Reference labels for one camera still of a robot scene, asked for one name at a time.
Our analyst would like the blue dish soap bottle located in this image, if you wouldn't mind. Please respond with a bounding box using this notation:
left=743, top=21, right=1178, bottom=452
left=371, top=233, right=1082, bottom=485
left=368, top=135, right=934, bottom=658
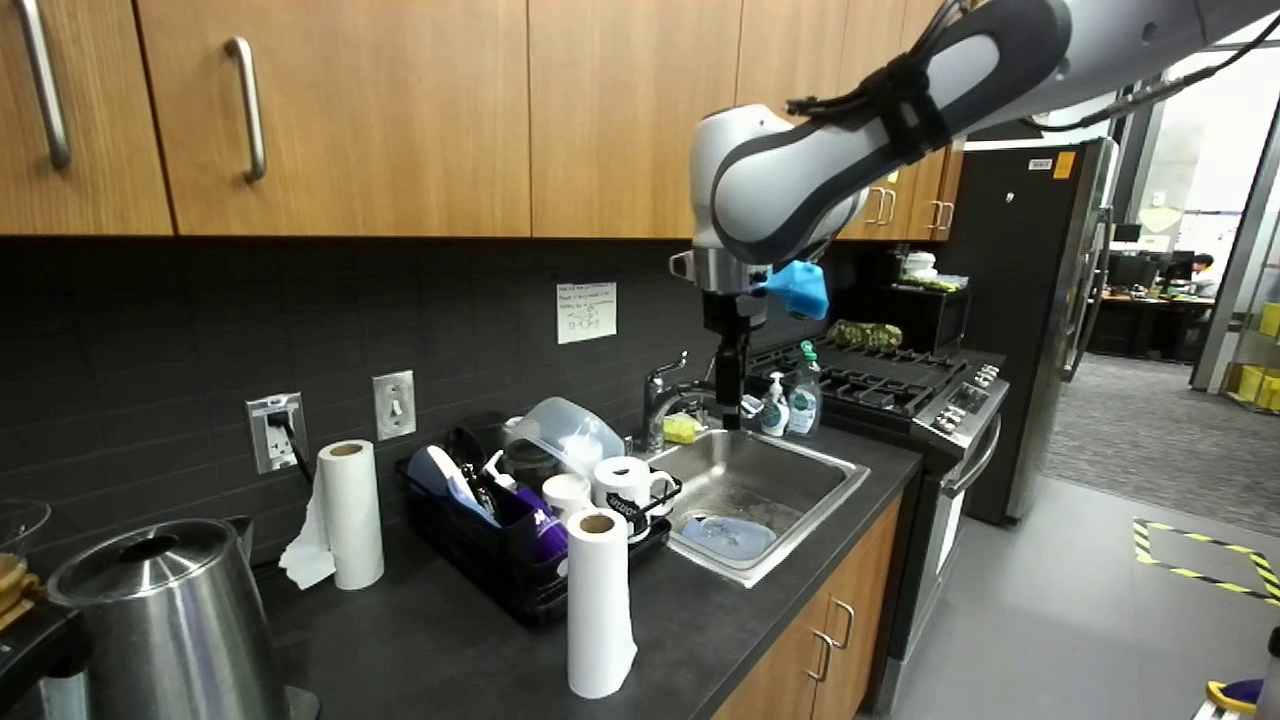
left=784, top=336, right=825, bottom=440

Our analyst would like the white soap dispenser bottle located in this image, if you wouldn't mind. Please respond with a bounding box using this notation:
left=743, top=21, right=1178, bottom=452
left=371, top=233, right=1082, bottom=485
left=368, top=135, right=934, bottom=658
left=757, top=369, right=792, bottom=440

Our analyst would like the black plug cable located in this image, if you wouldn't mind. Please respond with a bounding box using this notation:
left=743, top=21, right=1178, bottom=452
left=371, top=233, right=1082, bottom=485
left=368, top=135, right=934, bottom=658
left=267, top=406, right=318, bottom=489

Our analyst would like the wooden lower cabinet door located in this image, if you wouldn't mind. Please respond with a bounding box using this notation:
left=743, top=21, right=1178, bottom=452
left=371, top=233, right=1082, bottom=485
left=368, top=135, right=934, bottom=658
left=811, top=501, right=902, bottom=720
left=713, top=605, right=844, bottom=720

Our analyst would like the white bowl with green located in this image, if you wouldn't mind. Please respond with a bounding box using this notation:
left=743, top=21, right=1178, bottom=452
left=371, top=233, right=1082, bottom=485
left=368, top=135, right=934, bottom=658
left=896, top=246, right=971, bottom=296

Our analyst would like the wooden upper cabinet door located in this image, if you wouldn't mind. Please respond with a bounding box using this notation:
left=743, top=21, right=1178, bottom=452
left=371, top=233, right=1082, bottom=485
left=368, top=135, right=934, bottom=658
left=737, top=0, right=953, bottom=243
left=131, top=0, right=532, bottom=239
left=0, top=0, right=174, bottom=239
left=834, top=138, right=968, bottom=246
left=522, top=0, right=743, bottom=243

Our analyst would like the black gas stove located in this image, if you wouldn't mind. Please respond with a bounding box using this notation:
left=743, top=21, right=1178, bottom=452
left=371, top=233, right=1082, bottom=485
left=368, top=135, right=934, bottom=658
left=811, top=336, right=1012, bottom=713

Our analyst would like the wall power outlet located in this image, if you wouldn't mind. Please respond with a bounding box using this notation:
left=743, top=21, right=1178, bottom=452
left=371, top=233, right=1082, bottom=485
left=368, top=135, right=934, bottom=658
left=242, top=389, right=310, bottom=477

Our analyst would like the yellow sponge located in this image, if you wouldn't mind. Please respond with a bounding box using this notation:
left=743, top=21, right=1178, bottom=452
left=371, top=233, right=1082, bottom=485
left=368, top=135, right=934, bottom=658
left=660, top=413, right=706, bottom=452

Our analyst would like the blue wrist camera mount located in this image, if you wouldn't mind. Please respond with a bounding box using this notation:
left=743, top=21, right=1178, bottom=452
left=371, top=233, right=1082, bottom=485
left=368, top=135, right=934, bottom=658
left=759, top=256, right=832, bottom=323

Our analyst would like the white paper towel roll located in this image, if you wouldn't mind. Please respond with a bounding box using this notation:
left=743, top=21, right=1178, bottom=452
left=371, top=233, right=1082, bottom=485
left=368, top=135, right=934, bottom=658
left=565, top=505, right=640, bottom=705
left=275, top=435, right=387, bottom=597

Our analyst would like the white paper wall notice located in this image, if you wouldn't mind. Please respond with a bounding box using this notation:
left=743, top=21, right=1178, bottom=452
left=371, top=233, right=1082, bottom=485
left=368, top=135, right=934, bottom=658
left=552, top=279, right=620, bottom=347

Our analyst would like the clear lid with blue clips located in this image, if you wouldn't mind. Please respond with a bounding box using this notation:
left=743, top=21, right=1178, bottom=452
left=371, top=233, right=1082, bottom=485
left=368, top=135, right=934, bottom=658
left=673, top=512, right=778, bottom=573

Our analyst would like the stainless steel kettle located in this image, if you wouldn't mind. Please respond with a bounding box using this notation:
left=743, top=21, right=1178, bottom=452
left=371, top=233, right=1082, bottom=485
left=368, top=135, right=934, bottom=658
left=45, top=515, right=293, bottom=720

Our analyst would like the green oven mitt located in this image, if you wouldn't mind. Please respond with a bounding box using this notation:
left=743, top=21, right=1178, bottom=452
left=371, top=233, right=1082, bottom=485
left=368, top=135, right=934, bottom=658
left=825, top=314, right=911, bottom=355

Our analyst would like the wall light switch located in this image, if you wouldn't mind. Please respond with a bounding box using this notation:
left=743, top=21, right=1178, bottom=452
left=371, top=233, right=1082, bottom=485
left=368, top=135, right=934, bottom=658
left=368, top=369, right=421, bottom=445

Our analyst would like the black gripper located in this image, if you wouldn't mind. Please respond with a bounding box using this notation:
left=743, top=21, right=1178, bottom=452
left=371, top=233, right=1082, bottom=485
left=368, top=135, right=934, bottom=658
left=701, top=289, right=759, bottom=431

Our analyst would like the glass bowl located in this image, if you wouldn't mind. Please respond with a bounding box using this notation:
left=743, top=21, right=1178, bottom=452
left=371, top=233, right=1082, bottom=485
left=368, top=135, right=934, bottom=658
left=0, top=496, right=56, bottom=553

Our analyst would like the office desk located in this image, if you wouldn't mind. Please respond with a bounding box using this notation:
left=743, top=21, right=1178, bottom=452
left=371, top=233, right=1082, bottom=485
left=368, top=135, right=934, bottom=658
left=1095, top=243, right=1219, bottom=364

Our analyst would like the wooden cabinet door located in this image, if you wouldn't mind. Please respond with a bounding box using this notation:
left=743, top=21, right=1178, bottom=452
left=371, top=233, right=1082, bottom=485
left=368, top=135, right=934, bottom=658
left=0, top=0, right=174, bottom=239
left=713, top=605, right=844, bottom=720
left=811, top=501, right=902, bottom=720
left=131, top=0, right=532, bottom=239
left=834, top=138, right=968, bottom=246
left=522, top=0, right=743, bottom=243
left=737, top=0, right=953, bottom=243

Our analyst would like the clear plastic container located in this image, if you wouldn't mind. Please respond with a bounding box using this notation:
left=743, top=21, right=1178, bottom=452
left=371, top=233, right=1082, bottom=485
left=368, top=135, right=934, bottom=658
left=499, top=391, right=626, bottom=485

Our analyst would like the black countertop appliance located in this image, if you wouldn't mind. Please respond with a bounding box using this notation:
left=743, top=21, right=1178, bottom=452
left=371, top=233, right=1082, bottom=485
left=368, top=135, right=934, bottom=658
left=850, top=279, right=971, bottom=355

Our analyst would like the black dish rack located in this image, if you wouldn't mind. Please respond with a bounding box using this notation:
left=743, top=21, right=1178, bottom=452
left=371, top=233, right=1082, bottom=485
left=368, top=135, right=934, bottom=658
left=397, top=419, right=674, bottom=632

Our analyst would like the white purple yellow object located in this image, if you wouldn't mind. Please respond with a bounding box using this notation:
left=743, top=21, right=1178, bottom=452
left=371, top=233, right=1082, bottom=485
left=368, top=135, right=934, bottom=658
left=1193, top=677, right=1272, bottom=720

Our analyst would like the silver oven door handle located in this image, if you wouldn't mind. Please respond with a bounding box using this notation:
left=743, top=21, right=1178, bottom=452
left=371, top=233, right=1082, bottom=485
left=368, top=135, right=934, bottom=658
left=940, top=413, right=1007, bottom=501

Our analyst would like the black refrigerator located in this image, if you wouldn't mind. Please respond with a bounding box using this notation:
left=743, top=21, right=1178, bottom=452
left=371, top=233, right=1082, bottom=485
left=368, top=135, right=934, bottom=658
left=934, top=130, right=1117, bottom=529

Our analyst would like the blue white plate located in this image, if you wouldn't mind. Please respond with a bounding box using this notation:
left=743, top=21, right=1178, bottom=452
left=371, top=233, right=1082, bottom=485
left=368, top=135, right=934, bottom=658
left=404, top=445, right=499, bottom=529

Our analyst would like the purple cup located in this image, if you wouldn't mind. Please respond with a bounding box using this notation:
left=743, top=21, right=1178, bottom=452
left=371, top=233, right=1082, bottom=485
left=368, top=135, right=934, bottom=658
left=511, top=485, right=575, bottom=573

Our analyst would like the white paper towel roll back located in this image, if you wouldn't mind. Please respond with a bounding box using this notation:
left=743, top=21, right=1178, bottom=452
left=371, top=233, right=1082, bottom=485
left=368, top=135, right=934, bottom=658
left=275, top=435, right=387, bottom=597

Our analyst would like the stainless steel sink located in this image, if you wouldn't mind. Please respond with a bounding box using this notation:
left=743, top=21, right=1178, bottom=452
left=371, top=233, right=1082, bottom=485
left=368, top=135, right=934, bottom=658
left=646, top=422, right=872, bottom=590

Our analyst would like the small white cup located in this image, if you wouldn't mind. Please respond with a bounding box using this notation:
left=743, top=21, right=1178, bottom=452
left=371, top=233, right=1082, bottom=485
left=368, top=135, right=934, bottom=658
left=540, top=471, right=596, bottom=523

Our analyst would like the chrome faucet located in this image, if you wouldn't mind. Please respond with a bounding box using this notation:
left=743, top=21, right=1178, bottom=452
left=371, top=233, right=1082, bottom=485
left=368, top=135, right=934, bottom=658
left=640, top=353, right=723, bottom=452

